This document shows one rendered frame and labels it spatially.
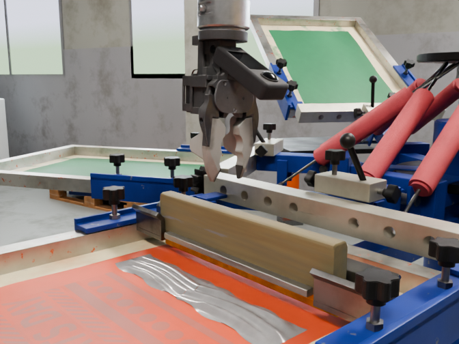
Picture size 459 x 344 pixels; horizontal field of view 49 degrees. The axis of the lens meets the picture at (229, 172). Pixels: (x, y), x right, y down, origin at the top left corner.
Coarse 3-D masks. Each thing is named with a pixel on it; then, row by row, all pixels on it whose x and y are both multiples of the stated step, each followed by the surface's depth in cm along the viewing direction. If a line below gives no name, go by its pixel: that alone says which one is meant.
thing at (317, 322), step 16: (224, 288) 74; (240, 288) 74; (256, 288) 74; (176, 304) 69; (256, 304) 69; (272, 304) 69; (288, 304) 69; (304, 304) 69; (208, 320) 64; (288, 320) 64; (304, 320) 64; (320, 320) 64; (336, 320) 64; (240, 336) 60; (304, 336) 60; (320, 336) 60
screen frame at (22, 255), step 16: (32, 240) 85; (48, 240) 85; (64, 240) 85; (80, 240) 87; (96, 240) 89; (112, 240) 91; (128, 240) 94; (0, 256) 78; (16, 256) 80; (32, 256) 82; (48, 256) 84; (64, 256) 86; (352, 256) 78; (368, 256) 77; (384, 256) 77; (0, 272) 79; (400, 272) 72; (416, 272) 71; (432, 272) 71; (400, 288) 72
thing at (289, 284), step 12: (180, 240) 84; (192, 240) 83; (204, 252) 79; (216, 252) 78; (228, 264) 75; (240, 264) 73; (252, 264) 72; (264, 276) 69; (276, 276) 68; (288, 288) 66; (300, 288) 64; (312, 288) 64
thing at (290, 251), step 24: (168, 192) 89; (168, 216) 88; (192, 216) 82; (216, 216) 78; (240, 216) 74; (216, 240) 78; (240, 240) 74; (264, 240) 70; (288, 240) 67; (312, 240) 64; (336, 240) 63; (264, 264) 71; (288, 264) 67; (312, 264) 64; (336, 264) 62
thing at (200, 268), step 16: (128, 256) 87; (160, 256) 87; (176, 256) 87; (192, 256) 87; (64, 272) 80; (80, 272) 80; (96, 272) 80; (192, 272) 80; (208, 272) 80; (224, 272) 80; (0, 288) 74; (16, 288) 74; (32, 288) 74; (48, 288) 74; (144, 288) 74
